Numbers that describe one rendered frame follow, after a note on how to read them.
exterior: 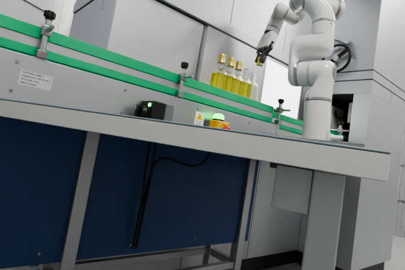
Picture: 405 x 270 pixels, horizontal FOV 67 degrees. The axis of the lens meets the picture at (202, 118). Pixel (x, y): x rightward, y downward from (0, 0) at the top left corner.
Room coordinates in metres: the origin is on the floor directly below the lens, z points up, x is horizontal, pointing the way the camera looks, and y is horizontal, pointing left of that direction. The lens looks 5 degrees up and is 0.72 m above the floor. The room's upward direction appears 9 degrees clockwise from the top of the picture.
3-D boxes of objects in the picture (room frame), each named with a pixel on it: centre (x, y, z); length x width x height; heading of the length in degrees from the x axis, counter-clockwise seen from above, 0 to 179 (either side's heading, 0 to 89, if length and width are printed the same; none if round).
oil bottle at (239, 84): (1.48, -0.14, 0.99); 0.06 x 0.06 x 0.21; 41
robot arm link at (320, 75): (1.13, -0.40, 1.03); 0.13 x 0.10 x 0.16; 56
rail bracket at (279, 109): (1.50, -0.35, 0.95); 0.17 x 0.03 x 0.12; 40
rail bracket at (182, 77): (1.07, 0.08, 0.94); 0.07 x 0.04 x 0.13; 40
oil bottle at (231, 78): (1.44, -0.09, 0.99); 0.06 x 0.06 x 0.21; 40
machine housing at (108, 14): (2.23, -0.22, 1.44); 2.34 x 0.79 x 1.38; 130
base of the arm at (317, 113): (1.12, -0.43, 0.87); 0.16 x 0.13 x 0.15; 65
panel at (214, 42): (1.79, -0.29, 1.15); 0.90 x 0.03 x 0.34; 130
